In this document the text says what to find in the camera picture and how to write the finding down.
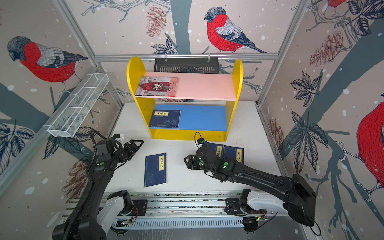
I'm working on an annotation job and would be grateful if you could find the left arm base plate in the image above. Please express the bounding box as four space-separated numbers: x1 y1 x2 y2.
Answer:
118 200 148 217

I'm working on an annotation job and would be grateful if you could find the black mesh tray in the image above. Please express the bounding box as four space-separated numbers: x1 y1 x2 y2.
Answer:
154 58 219 74

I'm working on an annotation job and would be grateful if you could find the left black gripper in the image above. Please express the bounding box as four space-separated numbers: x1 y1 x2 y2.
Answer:
111 139 143 164

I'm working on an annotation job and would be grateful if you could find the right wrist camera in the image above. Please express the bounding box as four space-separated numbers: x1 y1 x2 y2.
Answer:
195 138 209 150

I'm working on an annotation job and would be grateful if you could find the navy blue book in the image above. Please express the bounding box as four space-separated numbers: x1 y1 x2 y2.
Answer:
144 153 167 188
149 110 181 129
222 146 244 163
208 143 224 158

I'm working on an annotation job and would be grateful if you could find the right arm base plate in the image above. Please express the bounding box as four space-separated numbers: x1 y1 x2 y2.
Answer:
225 199 267 217

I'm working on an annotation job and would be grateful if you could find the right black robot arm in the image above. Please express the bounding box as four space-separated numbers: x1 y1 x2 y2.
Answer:
184 143 317 227

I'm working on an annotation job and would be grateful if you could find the white wire mesh basket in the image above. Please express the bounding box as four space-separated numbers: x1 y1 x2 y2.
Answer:
48 73 110 138

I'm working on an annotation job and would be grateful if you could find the yellow pink blue shelf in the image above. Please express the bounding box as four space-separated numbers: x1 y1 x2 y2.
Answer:
127 57 244 142

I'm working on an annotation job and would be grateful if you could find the red illustrated book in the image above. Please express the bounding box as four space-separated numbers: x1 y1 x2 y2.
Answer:
135 77 179 97

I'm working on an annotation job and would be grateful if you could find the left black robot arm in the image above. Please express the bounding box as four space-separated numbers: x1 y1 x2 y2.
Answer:
52 135 144 240

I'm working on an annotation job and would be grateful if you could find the aluminium mounting rail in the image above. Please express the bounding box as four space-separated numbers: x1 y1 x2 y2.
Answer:
64 191 313 220

